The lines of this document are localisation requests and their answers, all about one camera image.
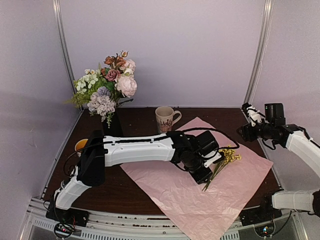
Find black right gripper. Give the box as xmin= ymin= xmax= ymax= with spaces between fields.
xmin=236 ymin=118 xmax=274 ymax=142

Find yellow small flower bunch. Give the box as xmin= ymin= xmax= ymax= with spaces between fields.
xmin=202 ymin=145 xmax=242 ymax=192

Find pink tissue wrapping sheet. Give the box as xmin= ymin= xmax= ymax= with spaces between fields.
xmin=119 ymin=116 xmax=275 ymax=240

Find large pale pink peony stem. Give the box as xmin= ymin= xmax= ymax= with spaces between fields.
xmin=115 ymin=74 xmax=138 ymax=98

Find blue white hydrangea bunch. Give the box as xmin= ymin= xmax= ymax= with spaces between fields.
xmin=87 ymin=86 xmax=116 ymax=128

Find mauve and white flower stem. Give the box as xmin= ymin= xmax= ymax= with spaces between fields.
xmin=104 ymin=68 xmax=135 ymax=83

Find orange brown flower stem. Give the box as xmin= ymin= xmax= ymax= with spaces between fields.
xmin=104 ymin=53 xmax=126 ymax=74

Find white green hydrangea bunch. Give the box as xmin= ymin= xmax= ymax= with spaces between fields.
xmin=65 ymin=63 xmax=107 ymax=108

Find pink rose stem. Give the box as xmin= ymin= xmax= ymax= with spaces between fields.
xmin=119 ymin=51 xmax=136 ymax=75

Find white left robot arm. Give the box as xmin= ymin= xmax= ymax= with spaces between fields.
xmin=51 ymin=128 xmax=224 ymax=222

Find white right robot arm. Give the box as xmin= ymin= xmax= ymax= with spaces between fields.
xmin=237 ymin=102 xmax=320 ymax=221

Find black tall vase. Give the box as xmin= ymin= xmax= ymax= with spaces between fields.
xmin=102 ymin=111 xmax=124 ymax=137

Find cream printed mug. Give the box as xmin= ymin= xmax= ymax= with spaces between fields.
xmin=155 ymin=106 xmax=182 ymax=134

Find floral mug yellow inside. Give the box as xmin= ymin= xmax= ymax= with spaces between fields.
xmin=74 ymin=138 xmax=88 ymax=158

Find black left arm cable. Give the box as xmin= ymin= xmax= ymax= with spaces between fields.
xmin=63 ymin=127 xmax=240 ymax=178

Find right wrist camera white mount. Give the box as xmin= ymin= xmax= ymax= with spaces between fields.
xmin=241 ymin=102 xmax=265 ymax=127

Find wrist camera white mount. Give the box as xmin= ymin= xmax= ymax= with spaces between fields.
xmin=241 ymin=102 xmax=265 ymax=127
xmin=204 ymin=151 xmax=225 ymax=168

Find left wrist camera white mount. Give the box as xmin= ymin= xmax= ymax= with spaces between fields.
xmin=204 ymin=151 xmax=225 ymax=168

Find white vented front rail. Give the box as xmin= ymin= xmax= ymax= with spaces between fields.
xmin=18 ymin=198 xmax=308 ymax=240

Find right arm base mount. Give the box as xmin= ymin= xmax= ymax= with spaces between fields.
xmin=239 ymin=192 xmax=282 ymax=238

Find right aluminium frame post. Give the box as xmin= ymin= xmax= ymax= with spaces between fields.
xmin=243 ymin=0 xmax=274 ymax=104

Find aluminium frame post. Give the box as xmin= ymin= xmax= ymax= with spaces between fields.
xmin=243 ymin=0 xmax=274 ymax=104
xmin=52 ymin=0 xmax=85 ymax=113

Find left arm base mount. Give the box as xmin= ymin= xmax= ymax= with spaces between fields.
xmin=44 ymin=195 xmax=90 ymax=240

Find left aluminium frame post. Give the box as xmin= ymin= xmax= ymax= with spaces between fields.
xmin=52 ymin=0 xmax=85 ymax=113

